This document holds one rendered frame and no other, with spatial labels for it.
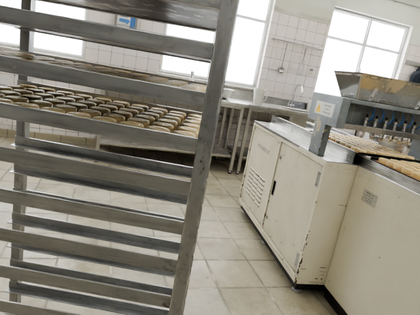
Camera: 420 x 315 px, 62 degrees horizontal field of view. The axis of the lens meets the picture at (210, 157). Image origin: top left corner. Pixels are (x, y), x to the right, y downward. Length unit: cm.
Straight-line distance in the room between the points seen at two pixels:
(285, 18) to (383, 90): 326
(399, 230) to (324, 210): 44
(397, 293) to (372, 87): 102
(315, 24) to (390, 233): 401
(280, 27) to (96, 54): 245
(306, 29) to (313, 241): 375
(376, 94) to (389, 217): 68
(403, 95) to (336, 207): 71
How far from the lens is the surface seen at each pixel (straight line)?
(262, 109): 433
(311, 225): 209
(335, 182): 205
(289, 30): 526
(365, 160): 206
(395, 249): 184
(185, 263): 76
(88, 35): 73
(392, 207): 186
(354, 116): 210
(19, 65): 79
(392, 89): 216
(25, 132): 130
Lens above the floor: 120
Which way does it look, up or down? 14 degrees down
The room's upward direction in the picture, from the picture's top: 10 degrees clockwise
